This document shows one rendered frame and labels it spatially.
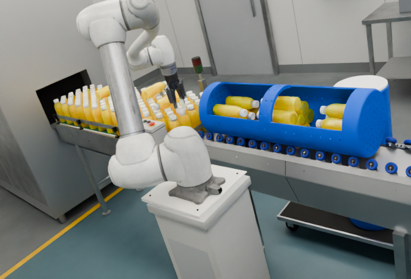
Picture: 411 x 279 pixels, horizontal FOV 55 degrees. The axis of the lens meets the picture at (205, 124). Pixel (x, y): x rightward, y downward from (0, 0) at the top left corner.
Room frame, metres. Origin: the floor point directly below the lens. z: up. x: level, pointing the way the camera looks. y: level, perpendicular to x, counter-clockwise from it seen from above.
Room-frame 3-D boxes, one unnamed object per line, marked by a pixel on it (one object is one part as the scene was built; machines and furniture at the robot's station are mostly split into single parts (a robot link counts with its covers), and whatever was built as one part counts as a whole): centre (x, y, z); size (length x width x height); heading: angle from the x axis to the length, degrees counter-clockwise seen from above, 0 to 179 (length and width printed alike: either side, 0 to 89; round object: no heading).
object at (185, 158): (1.43, 0.11, 1.18); 0.18 x 0.16 x 0.22; 89
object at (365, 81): (1.97, -0.86, 1.03); 0.28 x 0.28 x 0.01
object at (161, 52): (2.16, 0.13, 1.46); 0.13 x 0.11 x 0.16; 90
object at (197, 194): (1.42, 0.09, 1.04); 0.22 x 0.18 x 0.06; 44
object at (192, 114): (2.21, 0.06, 0.99); 0.07 x 0.07 x 0.19
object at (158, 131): (2.10, 0.32, 1.05); 0.20 x 0.10 x 0.10; 41
